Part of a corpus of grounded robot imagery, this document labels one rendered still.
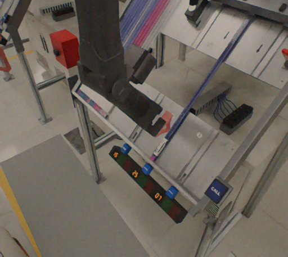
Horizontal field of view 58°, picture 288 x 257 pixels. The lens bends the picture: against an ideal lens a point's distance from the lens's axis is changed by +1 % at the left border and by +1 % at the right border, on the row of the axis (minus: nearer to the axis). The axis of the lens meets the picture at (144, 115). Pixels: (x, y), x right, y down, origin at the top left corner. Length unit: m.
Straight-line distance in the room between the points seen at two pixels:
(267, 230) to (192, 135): 0.96
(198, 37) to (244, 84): 0.56
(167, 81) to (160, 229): 0.79
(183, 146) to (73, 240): 0.42
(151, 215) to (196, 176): 0.80
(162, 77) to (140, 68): 0.83
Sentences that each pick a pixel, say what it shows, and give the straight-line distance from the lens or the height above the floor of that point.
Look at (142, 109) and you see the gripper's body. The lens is 0.57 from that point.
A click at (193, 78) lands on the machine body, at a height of 0.62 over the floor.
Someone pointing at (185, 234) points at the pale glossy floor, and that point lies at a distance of 1.51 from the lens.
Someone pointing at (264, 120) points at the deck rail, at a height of 0.92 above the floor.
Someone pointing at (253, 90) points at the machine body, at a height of 0.62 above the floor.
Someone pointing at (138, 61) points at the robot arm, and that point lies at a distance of 0.51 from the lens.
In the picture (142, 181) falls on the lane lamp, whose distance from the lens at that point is 0.86.
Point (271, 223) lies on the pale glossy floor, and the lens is 1.66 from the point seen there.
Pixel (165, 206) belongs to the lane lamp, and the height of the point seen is 0.65.
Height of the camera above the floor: 1.39
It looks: 43 degrees down
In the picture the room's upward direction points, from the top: straight up
